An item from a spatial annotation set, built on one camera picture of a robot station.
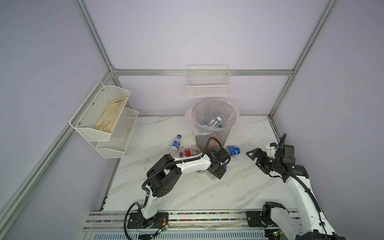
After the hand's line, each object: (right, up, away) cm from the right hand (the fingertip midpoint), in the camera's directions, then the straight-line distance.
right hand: (251, 156), depth 78 cm
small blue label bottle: (-43, +5, +20) cm, 48 cm away
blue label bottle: (-5, 0, +17) cm, 18 cm away
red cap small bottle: (-34, 0, +16) cm, 38 cm away
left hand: (-17, -11, +9) cm, 22 cm away
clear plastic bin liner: (-20, +24, +20) cm, 37 cm away
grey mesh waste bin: (-14, +11, +8) cm, 20 cm away
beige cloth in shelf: (-77, +18, -2) cm, 79 cm away
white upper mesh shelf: (-82, +20, -1) cm, 84 cm away
